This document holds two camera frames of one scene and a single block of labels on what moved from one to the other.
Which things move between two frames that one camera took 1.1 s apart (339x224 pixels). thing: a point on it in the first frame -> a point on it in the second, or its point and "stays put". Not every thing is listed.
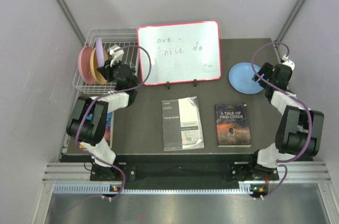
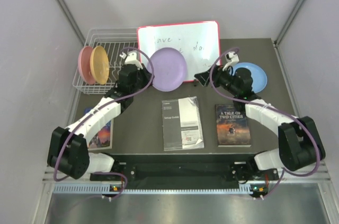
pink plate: x=84 y=64 stays put
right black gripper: x=266 y=70 -> x=217 y=72
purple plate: x=99 y=52 -> x=170 y=69
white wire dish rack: x=126 y=39 stays put
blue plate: x=240 y=78 stays put
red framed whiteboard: x=180 y=52 stays put
